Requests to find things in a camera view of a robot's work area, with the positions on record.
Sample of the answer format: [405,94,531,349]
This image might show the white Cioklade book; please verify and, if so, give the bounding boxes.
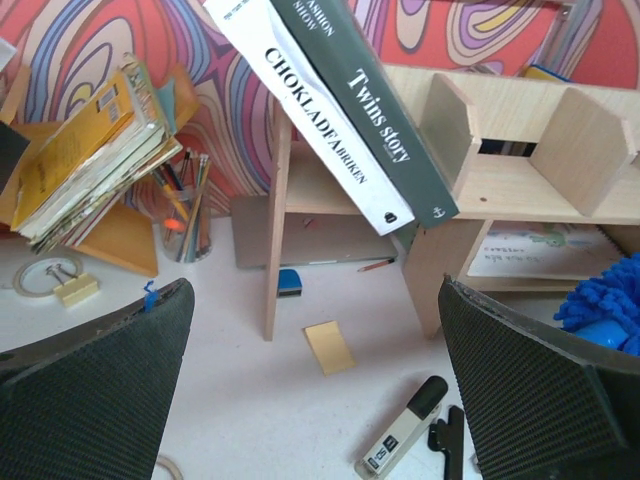
[204,1,414,235]

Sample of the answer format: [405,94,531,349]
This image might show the yellow sticky note pad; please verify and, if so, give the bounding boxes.
[303,321,356,377]

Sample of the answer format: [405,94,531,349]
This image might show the black white stapler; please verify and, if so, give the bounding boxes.
[354,375,448,479]

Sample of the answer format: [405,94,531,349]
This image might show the black binder clip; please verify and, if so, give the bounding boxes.
[427,406,465,480]

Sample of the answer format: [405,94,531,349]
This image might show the black white Twins story book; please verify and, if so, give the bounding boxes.
[273,1,459,228]

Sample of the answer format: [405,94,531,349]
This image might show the blue pencil sharpener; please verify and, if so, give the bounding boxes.
[277,269,303,298]

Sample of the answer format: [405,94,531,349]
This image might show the white tape roll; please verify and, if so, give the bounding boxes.
[12,254,84,299]

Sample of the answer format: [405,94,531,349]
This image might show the clear tape roll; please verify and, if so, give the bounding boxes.
[155,454,184,480]

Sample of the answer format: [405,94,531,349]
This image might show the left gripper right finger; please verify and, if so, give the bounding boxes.
[438,276,639,479]

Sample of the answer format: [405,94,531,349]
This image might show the wooden pencil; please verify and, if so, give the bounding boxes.
[357,258,396,273]

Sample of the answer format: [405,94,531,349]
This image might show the grey laptop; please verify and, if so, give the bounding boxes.
[230,196,398,269]

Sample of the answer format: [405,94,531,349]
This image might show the light wooden bookshelf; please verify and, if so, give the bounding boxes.
[262,63,640,342]

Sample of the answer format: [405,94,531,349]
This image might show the orange wooden book stand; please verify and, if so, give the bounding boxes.
[1,64,200,278]

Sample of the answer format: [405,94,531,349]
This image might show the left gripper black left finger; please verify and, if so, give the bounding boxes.
[1,278,195,479]

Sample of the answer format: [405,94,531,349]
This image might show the spiral notebook with drawings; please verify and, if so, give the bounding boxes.
[468,221,624,280]

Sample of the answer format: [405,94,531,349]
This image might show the pencil cup with pencils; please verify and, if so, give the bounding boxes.
[152,148,212,264]

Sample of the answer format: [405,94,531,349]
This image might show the yellow worn book stack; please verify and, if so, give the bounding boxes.
[10,53,181,253]

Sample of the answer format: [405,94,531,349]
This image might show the blue microfiber duster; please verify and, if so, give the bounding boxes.
[554,253,639,356]

